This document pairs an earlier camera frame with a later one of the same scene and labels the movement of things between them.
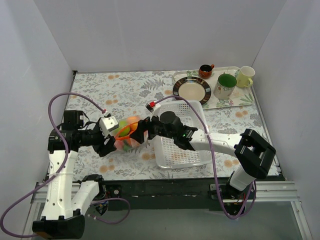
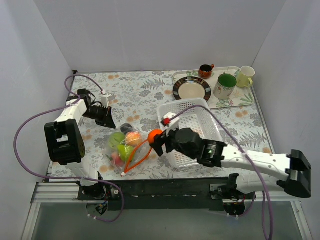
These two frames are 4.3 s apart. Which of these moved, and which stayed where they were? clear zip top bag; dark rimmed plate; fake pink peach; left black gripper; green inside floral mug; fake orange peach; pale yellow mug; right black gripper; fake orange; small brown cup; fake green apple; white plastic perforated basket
Moved: fake orange; left black gripper; fake pink peach; right black gripper; fake green apple; fake orange peach; white plastic perforated basket; clear zip top bag
Stayed: dark rimmed plate; pale yellow mug; green inside floral mug; small brown cup
